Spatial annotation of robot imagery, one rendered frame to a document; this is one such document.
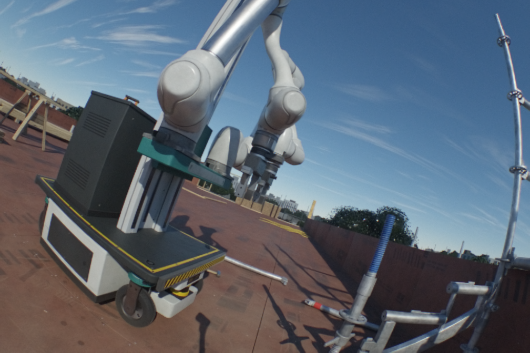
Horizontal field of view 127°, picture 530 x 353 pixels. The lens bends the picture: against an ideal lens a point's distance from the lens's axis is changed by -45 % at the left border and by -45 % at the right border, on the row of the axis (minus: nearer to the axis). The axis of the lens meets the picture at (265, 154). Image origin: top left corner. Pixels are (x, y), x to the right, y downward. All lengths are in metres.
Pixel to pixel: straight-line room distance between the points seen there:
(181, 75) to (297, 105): 0.33
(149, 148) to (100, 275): 0.51
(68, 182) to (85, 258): 0.40
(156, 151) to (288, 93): 0.46
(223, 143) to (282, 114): 0.61
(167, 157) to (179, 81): 0.27
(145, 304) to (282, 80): 0.92
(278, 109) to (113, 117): 0.72
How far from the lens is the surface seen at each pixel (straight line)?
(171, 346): 1.04
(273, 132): 0.85
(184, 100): 0.62
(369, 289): 1.00
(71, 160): 1.26
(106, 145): 1.07
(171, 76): 0.63
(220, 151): 1.25
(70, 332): 0.96
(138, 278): 0.92
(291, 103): 0.69
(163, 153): 0.80
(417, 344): 1.26
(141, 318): 1.01
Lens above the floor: 0.67
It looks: 11 degrees up
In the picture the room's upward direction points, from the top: 21 degrees clockwise
